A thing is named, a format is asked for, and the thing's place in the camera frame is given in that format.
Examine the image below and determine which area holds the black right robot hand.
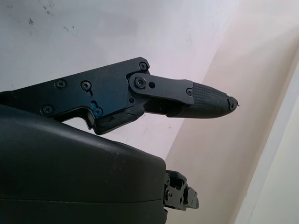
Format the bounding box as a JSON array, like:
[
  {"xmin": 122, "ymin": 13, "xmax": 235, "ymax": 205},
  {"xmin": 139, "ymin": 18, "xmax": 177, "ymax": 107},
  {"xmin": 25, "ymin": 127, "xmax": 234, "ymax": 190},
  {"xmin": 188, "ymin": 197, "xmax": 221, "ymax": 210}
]
[{"xmin": 0, "ymin": 56, "xmax": 239, "ymax": 224}]

